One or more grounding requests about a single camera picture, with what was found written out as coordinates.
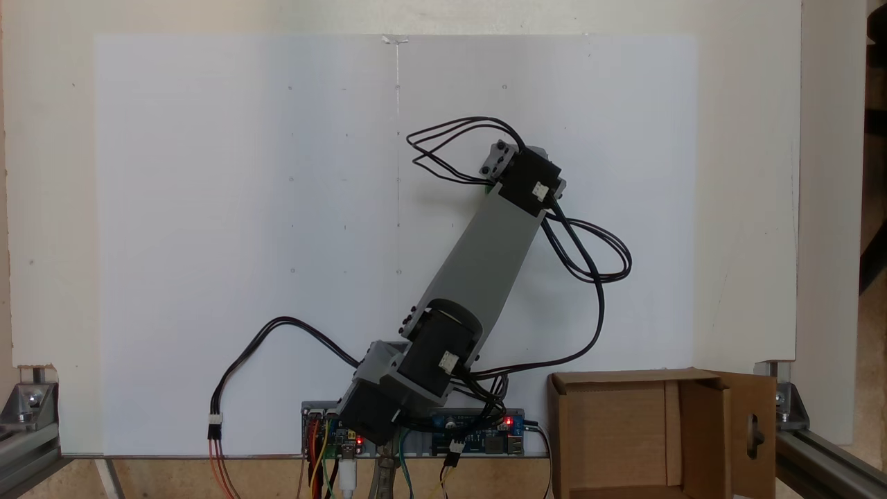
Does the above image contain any long black motor cable loop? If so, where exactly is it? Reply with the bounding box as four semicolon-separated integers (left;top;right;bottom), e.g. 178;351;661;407
450;201;633;417

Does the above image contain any white usb cable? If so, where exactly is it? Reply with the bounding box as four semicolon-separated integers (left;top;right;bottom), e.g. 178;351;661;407
338;444;358;499

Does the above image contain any aluminium profile post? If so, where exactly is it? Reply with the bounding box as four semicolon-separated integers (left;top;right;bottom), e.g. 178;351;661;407
775;426;887;499
0;419;64;499

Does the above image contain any black cable with white connector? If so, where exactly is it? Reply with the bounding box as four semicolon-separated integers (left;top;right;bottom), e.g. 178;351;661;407
207;316;364;441

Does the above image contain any metal table clamp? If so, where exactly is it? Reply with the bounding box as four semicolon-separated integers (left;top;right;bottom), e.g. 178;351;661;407
369;454;401;499

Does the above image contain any grey board mounting plate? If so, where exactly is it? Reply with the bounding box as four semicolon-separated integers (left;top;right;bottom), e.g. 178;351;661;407
301;401;527;459

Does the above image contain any white paper sheet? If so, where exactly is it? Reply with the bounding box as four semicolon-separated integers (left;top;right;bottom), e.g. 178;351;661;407
397;33;699;458
94;33;400;458

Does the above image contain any blue power converter board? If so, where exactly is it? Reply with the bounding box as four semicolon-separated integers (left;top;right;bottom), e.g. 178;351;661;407
431;409;527;457

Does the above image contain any yellow jumper wire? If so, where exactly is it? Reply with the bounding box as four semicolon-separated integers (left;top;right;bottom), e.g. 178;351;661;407
308;416;332;499

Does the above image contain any motor controller circuit board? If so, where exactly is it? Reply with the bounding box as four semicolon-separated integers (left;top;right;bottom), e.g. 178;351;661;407
303;409;362;458

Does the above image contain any brown cardboard box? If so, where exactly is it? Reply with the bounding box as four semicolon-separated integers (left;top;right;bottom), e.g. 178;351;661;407
547;367;778;499

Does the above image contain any red and orange wire pair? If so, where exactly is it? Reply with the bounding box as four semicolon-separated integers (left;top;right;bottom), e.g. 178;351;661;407
208;438;242;499

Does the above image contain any metal corner bracket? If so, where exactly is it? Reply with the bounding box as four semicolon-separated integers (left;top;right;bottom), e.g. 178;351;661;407
754;360;810;434
0;366;60;425

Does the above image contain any short black motor cable loop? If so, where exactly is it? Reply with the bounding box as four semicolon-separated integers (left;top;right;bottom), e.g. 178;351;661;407
406;116;527;185

